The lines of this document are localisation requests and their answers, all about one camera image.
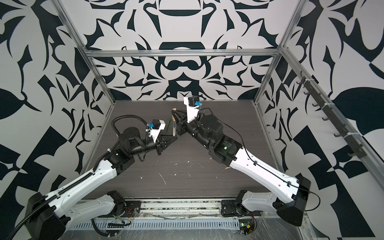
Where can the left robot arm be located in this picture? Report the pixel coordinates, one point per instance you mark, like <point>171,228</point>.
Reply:
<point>48,217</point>

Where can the white cable duct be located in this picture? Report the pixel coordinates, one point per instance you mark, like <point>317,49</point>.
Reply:
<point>171,224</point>

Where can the green lit circuit board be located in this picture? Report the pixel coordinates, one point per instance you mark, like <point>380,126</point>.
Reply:
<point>247,226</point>

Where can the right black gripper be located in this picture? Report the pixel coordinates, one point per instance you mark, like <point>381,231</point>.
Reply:
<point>184,126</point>

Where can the tan pen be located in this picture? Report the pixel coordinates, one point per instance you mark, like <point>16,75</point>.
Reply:
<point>174,126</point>

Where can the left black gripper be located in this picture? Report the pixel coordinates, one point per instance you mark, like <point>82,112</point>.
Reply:
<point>164,138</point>

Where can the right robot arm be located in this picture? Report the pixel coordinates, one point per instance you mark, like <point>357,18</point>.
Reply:
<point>289,194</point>

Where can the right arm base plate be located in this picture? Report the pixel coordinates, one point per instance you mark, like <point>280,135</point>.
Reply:
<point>230,208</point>

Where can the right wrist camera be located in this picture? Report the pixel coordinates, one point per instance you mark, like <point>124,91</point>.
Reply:
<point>193,105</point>

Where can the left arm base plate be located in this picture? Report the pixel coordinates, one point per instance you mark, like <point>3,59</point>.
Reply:
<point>131,208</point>

